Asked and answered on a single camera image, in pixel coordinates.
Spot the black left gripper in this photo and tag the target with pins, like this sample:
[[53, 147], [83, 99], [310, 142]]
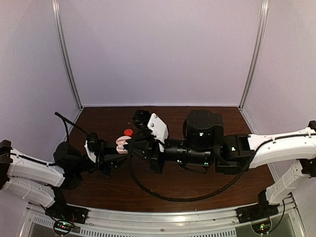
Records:
[[104, 163]]

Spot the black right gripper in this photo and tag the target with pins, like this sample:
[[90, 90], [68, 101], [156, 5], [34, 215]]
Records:
[[155, 164]]

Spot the white oval charging case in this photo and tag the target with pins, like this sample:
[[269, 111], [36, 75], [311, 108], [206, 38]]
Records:
[[120, 142]]

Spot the red round earbud charging case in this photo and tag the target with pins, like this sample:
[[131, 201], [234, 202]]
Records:
[[128, 132]]

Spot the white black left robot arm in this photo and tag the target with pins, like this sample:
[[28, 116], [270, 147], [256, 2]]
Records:
[[40, 181]]

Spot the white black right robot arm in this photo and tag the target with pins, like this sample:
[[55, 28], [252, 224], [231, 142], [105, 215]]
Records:
[[204, 144]]

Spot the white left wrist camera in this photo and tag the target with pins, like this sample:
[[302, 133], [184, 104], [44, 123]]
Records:
[[91, 155]]

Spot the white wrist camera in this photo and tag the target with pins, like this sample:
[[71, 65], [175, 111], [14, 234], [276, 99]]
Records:
[[155, 126], [91, 155]]

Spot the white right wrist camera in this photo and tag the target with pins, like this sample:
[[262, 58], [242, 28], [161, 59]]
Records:
[[155, 126]]

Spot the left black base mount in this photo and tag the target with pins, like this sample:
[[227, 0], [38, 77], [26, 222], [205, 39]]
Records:
[[61, 210]]

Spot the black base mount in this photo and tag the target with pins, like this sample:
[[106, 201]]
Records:
[[263, 209], [61, 210]]

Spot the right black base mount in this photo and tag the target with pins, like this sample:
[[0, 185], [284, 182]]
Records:
[[263, 209]]

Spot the left aluminium frame post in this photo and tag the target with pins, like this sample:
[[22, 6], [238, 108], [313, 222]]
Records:
[[64, 53]]

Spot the aluminium frame post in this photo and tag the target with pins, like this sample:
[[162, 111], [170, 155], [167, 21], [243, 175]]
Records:
[[64, 53], [263, 18]]

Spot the aluminium front rail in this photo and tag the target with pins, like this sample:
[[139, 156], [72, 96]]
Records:
[[209, 223]]

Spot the right aluminium frame post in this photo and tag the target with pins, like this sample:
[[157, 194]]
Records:
[[263, 18]]

